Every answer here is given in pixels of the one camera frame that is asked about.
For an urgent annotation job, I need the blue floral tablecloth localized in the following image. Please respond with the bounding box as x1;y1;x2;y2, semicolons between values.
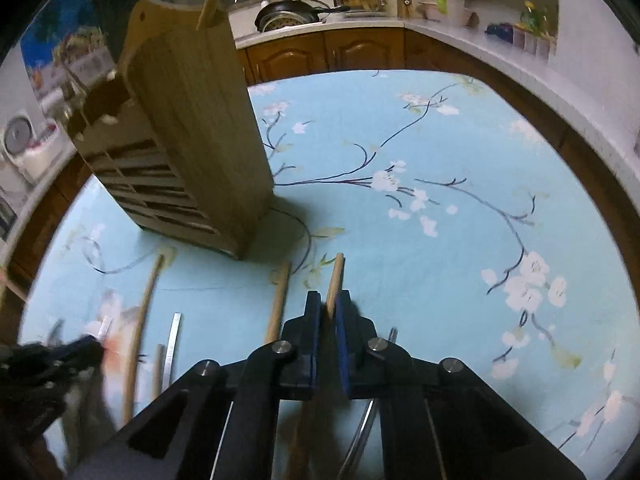
21;70;639;479

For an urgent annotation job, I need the metal chopstick flat silver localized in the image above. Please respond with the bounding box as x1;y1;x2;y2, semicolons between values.
160;312;182;390

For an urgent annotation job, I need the white rice cooker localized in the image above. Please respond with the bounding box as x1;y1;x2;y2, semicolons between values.
1;110;66;186

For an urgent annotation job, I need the small metal spoon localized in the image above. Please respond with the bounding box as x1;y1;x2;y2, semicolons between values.
336;326;398;479

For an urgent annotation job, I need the beach fruit wall poster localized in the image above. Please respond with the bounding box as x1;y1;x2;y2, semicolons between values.
21;0;115;101

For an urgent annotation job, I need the black frying pan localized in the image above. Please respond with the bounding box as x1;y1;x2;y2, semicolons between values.
254;0;350;32

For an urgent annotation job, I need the short wooden chopstick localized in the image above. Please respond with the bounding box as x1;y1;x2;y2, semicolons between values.
151;344;166;400

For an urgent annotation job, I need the wooden utensil holder box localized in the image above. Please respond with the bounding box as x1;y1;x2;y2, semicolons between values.
66;0;273;259

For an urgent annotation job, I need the green drink bottle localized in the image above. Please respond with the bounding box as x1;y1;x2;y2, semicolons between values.
521;0;544;36

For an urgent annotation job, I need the long curved wooden chopstick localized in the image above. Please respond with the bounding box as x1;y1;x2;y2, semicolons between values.
122;255;165;425

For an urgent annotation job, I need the wooden chopstick beside gripper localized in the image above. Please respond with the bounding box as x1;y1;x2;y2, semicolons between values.
264;261;291;344

